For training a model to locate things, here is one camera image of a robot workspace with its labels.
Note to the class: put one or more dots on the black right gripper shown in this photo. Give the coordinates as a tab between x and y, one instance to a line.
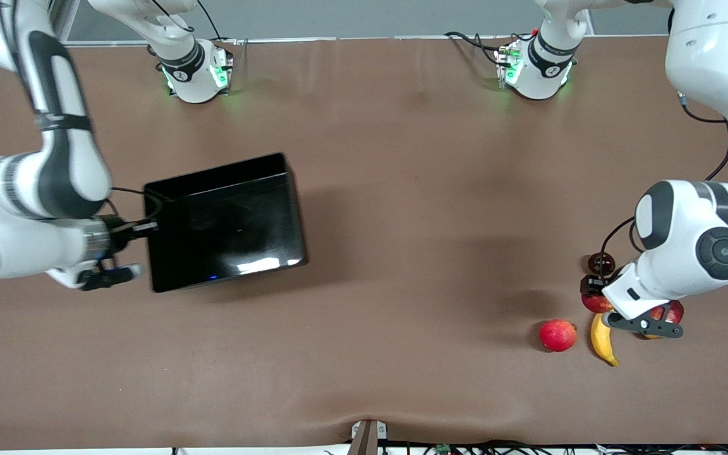
119	232

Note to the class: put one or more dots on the red apple with yellow patch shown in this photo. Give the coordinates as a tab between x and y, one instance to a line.
594	304

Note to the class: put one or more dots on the yellow banana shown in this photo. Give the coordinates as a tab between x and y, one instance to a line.
603	344

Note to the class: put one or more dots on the black plastic box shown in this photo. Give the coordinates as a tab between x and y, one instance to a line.
225	221

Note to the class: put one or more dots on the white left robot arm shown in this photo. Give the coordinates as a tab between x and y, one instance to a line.
686	221

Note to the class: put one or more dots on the red round apple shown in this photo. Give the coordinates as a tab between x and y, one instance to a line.
558	335

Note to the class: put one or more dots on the dark purple round fruit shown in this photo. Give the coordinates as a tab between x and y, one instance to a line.
594	265

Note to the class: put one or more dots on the red and yellow mango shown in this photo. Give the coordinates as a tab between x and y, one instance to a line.
673	311

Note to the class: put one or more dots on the brown table mat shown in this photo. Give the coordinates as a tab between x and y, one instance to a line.
402	158

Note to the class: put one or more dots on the aluminium frame profile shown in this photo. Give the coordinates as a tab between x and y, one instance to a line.
60	22

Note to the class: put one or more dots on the grey metal camera post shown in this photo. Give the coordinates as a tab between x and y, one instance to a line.
367	439

